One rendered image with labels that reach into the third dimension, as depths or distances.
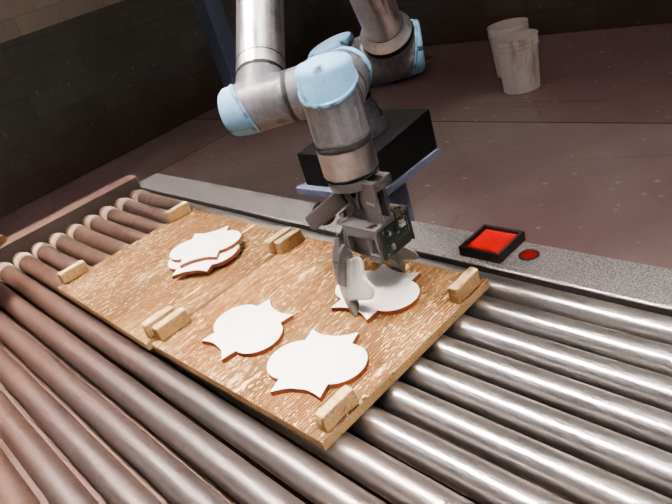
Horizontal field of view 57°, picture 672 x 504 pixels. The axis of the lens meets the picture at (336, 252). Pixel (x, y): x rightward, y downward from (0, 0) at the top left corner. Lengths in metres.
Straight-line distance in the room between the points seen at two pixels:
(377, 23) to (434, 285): 0.62
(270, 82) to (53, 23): 5.31
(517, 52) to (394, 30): 3.21
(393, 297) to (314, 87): 0.33
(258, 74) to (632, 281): 0.59
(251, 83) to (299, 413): 0.46
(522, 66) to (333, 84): 3.86
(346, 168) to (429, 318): 0.24
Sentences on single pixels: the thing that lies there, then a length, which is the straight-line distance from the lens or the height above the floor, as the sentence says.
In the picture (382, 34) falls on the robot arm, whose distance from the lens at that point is 1.37.
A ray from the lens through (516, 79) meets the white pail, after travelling 4.61.
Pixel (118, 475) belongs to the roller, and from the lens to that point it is 0.87.
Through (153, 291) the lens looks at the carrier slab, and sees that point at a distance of 1.21.
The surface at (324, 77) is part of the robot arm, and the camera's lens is 0.76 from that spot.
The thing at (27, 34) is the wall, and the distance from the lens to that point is 6.06.
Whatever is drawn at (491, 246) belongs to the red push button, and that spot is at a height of 0.93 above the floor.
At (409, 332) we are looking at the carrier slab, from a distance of 0.85.
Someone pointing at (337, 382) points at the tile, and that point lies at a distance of 0.80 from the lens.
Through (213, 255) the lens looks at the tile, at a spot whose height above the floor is 0.96.
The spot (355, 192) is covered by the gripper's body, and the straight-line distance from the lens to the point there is 0.83.
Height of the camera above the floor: 1.45
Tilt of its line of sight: 28 degrees down
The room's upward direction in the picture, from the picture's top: 18 degrees counter-clockwise
